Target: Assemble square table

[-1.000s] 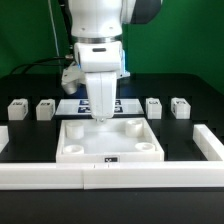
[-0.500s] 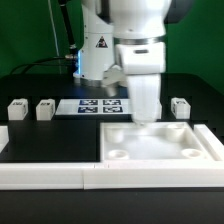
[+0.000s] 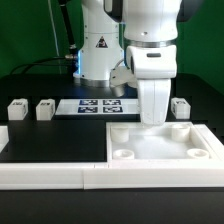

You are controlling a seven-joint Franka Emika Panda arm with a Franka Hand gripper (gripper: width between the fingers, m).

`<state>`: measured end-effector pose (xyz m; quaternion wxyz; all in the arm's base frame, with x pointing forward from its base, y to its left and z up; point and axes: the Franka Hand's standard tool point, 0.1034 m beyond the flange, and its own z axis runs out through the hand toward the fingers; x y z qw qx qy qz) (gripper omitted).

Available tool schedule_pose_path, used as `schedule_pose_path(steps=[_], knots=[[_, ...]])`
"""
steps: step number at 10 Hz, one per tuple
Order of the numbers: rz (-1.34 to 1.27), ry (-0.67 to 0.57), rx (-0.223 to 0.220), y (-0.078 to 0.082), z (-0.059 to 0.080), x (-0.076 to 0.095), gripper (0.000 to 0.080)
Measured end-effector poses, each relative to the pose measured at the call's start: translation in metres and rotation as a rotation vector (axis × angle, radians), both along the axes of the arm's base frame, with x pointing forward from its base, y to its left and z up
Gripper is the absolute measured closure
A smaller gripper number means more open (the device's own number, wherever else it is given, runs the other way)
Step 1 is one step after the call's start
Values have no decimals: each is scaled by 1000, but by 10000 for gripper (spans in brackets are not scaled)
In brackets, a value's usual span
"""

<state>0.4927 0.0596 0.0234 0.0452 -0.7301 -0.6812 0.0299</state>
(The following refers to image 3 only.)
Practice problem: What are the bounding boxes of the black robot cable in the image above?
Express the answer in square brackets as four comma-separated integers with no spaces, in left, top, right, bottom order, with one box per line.
[9,0,80,76]

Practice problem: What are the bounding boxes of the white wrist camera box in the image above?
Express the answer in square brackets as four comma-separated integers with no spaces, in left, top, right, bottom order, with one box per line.
[109,66,137,97]

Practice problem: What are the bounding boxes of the white square table top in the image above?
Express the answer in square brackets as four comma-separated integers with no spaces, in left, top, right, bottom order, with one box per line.
[106,122,217,161]

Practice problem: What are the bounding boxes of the white U-shaped obstacle fence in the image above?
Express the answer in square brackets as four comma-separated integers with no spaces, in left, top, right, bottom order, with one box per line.
[0,124,224,190]

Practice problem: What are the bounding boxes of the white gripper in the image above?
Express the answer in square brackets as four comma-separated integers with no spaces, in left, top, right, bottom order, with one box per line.
[126,45,177,125]

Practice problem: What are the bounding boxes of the white marker base plate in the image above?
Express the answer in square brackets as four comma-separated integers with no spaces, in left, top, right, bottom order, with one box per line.
[56,99,139,115]

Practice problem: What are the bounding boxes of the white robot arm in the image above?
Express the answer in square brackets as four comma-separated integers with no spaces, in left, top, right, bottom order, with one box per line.
[73,0,204,125]

